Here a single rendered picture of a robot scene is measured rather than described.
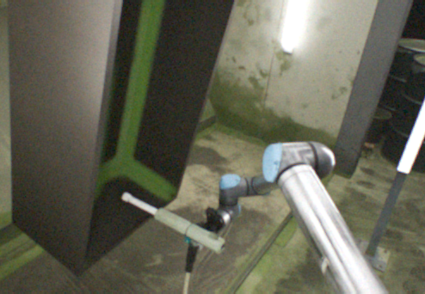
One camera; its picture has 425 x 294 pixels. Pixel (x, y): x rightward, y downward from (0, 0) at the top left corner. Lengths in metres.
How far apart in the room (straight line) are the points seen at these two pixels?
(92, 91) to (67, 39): 0.13
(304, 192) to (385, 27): 1.95
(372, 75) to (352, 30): 0.34
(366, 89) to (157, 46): 1.76
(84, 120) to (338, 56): 2.20
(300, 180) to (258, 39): 2.18
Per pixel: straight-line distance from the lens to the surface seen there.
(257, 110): 3.29
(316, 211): 1.04
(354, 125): 3.04
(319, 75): 3.01
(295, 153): 1.16
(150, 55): 1.65
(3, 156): 2.29
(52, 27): 1.06
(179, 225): 1.52
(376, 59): 2.90
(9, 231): 2.28
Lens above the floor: 1.54
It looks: 28 degrees down
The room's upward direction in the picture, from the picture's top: 7 degrees clockwise
